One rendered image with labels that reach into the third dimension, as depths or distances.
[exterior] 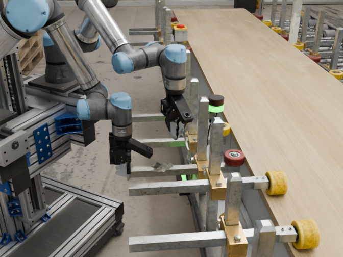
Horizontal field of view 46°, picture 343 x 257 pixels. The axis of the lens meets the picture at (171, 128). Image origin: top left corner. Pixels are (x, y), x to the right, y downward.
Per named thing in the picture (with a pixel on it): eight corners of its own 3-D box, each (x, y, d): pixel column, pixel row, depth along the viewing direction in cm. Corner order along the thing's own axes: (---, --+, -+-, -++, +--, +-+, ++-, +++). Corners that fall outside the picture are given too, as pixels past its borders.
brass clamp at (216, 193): (209, 201, 130) (210, 188, 127) (202, 177, 142) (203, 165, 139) (228, 199, 130) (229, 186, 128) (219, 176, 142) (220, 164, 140)
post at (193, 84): (188, 173, 193) (190, 79, 171) (187, 169, 196) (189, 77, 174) (195, 173, 193) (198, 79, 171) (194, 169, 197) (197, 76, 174)
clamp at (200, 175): (198, 181, 156) (198, 171, 154) (193, 162, 168) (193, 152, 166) (212, 180, 157) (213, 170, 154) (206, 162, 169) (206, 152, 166)
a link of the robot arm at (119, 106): (108, 91, 145) (131, 91, 145) (109, 118, 150) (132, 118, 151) (106, 99, 138) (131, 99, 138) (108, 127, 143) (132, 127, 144)
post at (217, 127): (206, 237, 147) (213, 121, 124) (204, 231, 150) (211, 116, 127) (216, 237, 147) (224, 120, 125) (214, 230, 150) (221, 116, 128)
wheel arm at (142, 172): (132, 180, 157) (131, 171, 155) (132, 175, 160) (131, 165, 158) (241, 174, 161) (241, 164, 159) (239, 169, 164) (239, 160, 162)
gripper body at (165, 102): (177, 109, 156) (178, 81, 151) (188, 119, 150) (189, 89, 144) (160, 113, 153) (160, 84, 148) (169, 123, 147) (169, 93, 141)
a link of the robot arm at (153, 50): (133, 44, 145) (150, 51, 138) (158, 39, 151) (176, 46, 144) (133, 64, 149) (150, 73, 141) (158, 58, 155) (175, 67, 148)
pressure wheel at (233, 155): (225, 183, 159) (226, 158, 154) (220, 172, 166) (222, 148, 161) (244, 182, 160) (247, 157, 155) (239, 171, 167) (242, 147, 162)
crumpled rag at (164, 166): (151, 173, 154) (150, 168, 153) (150, 163, 160) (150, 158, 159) (173, 172, 155) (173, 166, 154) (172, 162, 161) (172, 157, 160)
